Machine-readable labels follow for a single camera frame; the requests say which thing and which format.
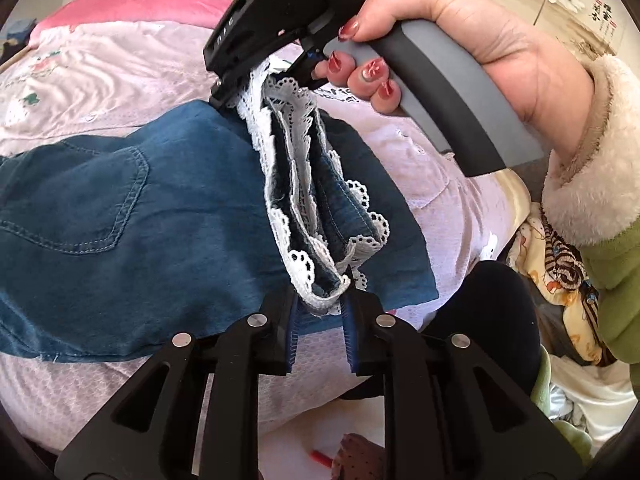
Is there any person's right forearm green sleeve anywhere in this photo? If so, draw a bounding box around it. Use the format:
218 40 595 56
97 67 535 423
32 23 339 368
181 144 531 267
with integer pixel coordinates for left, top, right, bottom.
540 55 640 366

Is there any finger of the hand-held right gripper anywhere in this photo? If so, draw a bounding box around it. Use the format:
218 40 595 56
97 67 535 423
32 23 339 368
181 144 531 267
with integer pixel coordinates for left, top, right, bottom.
285 45 326 83
207 77 251 111

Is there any light green cloth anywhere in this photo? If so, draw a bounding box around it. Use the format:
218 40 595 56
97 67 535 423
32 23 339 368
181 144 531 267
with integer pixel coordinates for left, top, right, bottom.
530 355 596 466

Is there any white cloth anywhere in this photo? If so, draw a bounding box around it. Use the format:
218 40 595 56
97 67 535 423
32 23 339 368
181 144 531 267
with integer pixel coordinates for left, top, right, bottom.
545 360 640 441

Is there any brown dotted cloth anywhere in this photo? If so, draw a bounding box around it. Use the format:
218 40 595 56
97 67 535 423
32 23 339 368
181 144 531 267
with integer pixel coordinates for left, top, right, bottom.
332 432 386 480

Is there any person's right hand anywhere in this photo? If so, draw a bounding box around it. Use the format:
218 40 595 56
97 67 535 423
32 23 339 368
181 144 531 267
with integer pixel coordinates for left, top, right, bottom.
312 0 601 157

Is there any blue denim pants lace hem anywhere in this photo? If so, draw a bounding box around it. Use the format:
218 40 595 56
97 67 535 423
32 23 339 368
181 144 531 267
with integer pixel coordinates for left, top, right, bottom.
0 57 441 363

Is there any pink quilt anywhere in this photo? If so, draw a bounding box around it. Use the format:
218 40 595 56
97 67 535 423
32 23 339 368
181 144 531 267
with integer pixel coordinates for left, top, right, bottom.
27 0 236 48

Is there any pink printed bed sheet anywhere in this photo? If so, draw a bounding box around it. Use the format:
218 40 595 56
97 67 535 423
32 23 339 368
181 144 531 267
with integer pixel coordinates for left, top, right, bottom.
0 20 531 461

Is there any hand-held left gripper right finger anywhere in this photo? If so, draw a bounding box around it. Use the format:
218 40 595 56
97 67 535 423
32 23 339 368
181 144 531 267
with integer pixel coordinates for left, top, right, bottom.
342 290 586 480

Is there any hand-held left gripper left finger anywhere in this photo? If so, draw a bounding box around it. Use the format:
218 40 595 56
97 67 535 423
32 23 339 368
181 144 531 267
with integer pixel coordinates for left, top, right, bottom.
55 292 301 480

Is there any yellow cartoon blanket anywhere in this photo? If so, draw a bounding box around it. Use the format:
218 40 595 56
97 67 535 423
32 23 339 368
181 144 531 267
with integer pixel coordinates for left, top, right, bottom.
505 202 606 366

